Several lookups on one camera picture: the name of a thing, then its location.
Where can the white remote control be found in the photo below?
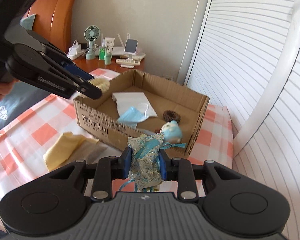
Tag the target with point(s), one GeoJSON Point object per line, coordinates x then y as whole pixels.
{"type": "Point", "coordinates": [128, 62]}

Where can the green small box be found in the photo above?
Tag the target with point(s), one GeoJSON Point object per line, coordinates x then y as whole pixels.
{"type": "Point", "coordinates": [101, 53]}

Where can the blue plush toy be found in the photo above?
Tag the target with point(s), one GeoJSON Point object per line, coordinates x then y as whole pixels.
{"type": "Point", "coordinates": [172, 135]}

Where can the white power strip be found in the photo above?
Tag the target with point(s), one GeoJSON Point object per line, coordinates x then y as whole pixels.
{"type": "Point", "coordinates": [75, 52]}

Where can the brown knitted scrunchie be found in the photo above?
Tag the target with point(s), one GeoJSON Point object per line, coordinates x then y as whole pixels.
{"type": "Point", "coordinates": [170, 116]}

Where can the blue face mask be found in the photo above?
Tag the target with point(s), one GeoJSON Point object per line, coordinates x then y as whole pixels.
{"type": "Point", "coordinates": [132, 116]}

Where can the grey bed sheet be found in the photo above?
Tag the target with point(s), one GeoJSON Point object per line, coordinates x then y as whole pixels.
{"type": "Point", "coordinates": [22, 97]}

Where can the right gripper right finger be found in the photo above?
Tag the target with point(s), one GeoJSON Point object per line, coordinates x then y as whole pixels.
{"type": "Point", "coordinates": [185, 174]}

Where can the cardboard box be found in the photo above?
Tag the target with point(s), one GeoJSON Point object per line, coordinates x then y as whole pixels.
{"type": "Point", "coordinates": [150, 95]}

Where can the wooden nightstand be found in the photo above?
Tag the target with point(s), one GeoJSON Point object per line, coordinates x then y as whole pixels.
{"type": "Point", "coordinates": [98, 68]}

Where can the blue patterned sachet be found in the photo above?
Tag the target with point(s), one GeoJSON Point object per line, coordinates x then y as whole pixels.
{"type": "Point", "coordinates": [145, 164]}

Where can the wooden headboard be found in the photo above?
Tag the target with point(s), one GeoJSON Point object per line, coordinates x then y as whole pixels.
{"type": "Point", "coordinates": [53, 21]}

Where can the yellow cleaning cloth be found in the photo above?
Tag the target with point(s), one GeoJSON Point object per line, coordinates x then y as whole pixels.
{"type": "Point", "coordinates": [63, 148]}

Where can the green desk fan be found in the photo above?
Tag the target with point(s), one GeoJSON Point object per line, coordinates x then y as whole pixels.
{"type": "Point", "coordinates": [91, 34]}

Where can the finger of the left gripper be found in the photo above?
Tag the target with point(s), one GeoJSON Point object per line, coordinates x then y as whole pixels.
{"type": "Point", "coordinates": [55, 80]}
{"type": "Point", "coordinates": [59, 57]}

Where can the cream knitted scrunchie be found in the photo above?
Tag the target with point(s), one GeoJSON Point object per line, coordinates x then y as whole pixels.
{"type": "Point", "coordinates": [101, 83]}

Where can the white towel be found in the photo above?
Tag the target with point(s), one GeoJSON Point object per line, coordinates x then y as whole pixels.
{"type": "Point", "coordinates": [125, 100]}

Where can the green tube bottle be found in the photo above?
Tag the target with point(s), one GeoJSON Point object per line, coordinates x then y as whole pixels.
{"type": "Point", "coordinates": [107, 56]}

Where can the white cosmetic tube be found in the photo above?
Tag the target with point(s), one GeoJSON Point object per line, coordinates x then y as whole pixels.
{"type": "Point", "coordinates": [109, 44]}

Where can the white louvered closet door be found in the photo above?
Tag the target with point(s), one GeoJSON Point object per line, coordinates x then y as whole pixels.
{"type": "Point", "coordinates": [247, 59]}

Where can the blue yellow pillow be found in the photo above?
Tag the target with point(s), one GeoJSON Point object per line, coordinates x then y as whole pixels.
{"type": "Point", "coordinates": [28, 22]}

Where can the grey mesh pouch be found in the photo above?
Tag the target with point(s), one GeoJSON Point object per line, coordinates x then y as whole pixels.
{"type": "Point", "coordinates": [88, 151]}

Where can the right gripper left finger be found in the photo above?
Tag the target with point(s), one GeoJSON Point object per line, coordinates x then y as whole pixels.
{"type": "Point", "coordinates": [102, 173]}

